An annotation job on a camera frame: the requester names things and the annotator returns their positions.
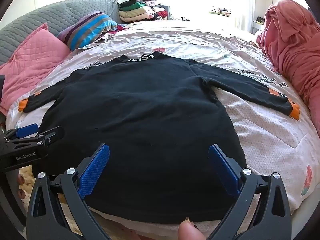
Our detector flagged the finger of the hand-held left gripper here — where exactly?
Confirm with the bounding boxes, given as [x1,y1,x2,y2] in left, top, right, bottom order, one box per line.
[11,126,65,148]
[5,124,39,139]

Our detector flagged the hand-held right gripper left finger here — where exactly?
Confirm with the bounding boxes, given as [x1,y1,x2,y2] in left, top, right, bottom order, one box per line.
[26,143,112,240]

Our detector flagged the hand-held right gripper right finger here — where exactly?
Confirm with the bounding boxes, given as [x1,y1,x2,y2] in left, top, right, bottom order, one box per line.
[208,144,292,240]

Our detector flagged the black sweater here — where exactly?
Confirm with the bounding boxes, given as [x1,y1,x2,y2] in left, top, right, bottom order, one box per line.
[19,51,300,224]

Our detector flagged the pile of folded clothes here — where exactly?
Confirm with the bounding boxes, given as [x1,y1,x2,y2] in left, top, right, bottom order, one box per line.
[117,0,173,23]

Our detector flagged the person's left hand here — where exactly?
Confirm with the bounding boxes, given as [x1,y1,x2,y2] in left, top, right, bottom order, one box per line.
[17,174,27,198]

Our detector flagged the beige plush blanket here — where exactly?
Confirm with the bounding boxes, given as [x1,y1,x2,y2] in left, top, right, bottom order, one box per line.
[19,166,140,240]

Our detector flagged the pink printed quilt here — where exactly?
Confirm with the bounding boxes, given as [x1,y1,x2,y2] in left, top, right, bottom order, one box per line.
[5,20,320,240]

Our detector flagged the pink quilted pillow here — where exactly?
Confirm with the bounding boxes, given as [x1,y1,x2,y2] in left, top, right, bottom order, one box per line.
[0,22,72,117]

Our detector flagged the striped pillow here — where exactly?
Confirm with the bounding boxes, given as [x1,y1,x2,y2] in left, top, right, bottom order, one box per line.
[57,11,118,52]

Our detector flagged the grey quilted headboard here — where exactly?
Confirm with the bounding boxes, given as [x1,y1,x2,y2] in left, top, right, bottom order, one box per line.
[0,0,120,65]

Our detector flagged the white side table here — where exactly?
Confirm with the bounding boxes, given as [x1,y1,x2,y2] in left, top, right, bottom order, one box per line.
[252,16,266,35]

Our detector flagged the salmon pink blanket heap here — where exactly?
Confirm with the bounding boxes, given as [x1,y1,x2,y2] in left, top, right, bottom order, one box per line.
[255,0,320,135]

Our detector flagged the colourful small cloth heap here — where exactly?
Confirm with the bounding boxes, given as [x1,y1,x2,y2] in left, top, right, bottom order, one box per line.
[210,7,232,18]

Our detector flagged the white curtain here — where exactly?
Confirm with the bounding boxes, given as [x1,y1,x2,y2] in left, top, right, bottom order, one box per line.
[230,0,256,33]

